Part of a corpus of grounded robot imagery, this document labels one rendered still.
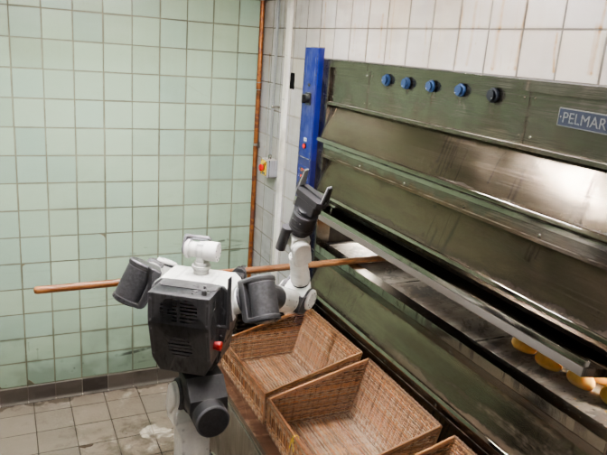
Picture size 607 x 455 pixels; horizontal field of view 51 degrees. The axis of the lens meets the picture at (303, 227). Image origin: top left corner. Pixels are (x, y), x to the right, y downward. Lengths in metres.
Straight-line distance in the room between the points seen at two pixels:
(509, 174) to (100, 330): 2.77
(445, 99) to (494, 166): 0.36
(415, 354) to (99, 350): 2.20
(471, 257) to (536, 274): 0.28
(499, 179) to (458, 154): 0.23
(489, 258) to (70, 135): 2.42
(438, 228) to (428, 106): 0.46
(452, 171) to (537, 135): 0.38
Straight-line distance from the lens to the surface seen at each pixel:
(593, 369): 1.80
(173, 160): 3.85
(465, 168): 2.25
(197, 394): 2.15
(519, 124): 2.09
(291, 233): 2.10
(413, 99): 2.54
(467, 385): 2.38
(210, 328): 1.98
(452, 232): 2.32
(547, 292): 1.99
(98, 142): 3.75
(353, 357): 2.89
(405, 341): 2.64
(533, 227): 2.03
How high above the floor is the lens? 2.14
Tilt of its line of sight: 16 degrees down
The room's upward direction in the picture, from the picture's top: 4 degrees clockwise
